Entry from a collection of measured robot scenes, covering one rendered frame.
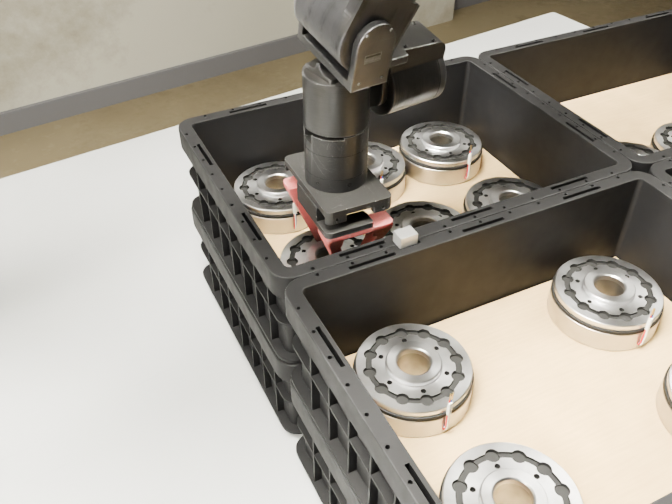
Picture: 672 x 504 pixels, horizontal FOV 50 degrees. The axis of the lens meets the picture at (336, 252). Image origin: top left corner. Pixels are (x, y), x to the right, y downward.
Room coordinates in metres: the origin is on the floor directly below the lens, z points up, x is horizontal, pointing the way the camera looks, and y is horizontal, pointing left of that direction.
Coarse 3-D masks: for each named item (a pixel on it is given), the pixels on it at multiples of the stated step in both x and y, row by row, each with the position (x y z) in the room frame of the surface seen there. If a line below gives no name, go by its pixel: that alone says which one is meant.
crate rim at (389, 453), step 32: (576, 192) 0.57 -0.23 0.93; (608, 192) 0.58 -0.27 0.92; (480, 224) 0.52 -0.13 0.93; (512, 224) 0.52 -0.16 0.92; (384, 256) 0.47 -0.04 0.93; (416, 256) 0.48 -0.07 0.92; (288, 288) 0.43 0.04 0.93; (288, 320) 0.42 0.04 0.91; (320, 320) 0.39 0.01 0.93; (320, 352) 0.36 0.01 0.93; (352, 384) 0.33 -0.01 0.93; (352, 416) 0.31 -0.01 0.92; (384, 416) 0.30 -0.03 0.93; (384, 448) 0.28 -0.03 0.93
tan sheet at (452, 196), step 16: (496, 160) 0.78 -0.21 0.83; (480, 176) 0.75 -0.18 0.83; (496, 176) 0.75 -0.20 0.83; (512, 176) 0.75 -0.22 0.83; (416, 192) 0.71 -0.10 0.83; (432, 192) 0.71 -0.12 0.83; (448, 192) 0.71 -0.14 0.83; (464, 192) 0.71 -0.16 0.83; (272, 240) 0.62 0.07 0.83; (288, 240) 0.62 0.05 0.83
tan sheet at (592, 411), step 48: (480, 336) 0.47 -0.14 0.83; (528, 336) 0.47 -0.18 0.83; (480, 384) 0.41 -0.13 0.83; (528, 384) 0.41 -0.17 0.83; (576, 384) 0.41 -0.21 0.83; (624, 384) 0.41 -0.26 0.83; (480, 432) 0.36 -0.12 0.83; (528, 432) 0.36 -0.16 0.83; (576, 432) 0.36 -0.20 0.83; (624, 432) 0.36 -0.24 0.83; (432, 480) 0.32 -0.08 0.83; (576, 480) 0.32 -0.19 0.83; (624, 480) 0.32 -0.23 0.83
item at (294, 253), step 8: (304, 232) 0.59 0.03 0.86; (296, 240) 0.58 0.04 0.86; (304, 240) 0.58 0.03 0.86; (312, 240) 0.58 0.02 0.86; (344, 240) 0.58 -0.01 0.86; (352, 240) 0.58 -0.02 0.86; (360, 240) 0.58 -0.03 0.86; (288, 248) 0.57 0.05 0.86; (296, 248) 0.57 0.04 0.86; (304, 248) 0.57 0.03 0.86; (288, 256) 0.55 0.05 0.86; (296, 256) 0.55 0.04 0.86; (304, 256) 0.55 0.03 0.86; (288, 264) 0.54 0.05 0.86; (296, 264) 0.54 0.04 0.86
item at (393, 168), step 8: (368, 144) 0.77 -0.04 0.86; (376, 144) 0.77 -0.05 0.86; (384, 152) 0.75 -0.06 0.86; (392, 152) 0.75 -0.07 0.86; (384, 160) 0.73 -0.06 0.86; (392, 160) 0.74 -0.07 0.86; (400, 160) 0.73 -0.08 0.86; (384, 168) 0.72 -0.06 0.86; (392, 168) 0.72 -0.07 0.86; (400, 168) 0.71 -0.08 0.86; (376, 176) 0.70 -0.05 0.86; (384, 176) 0.70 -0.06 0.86; (392, 176) 0.70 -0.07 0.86; (400, 176) 0.70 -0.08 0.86; (384, 184) 0.68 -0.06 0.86
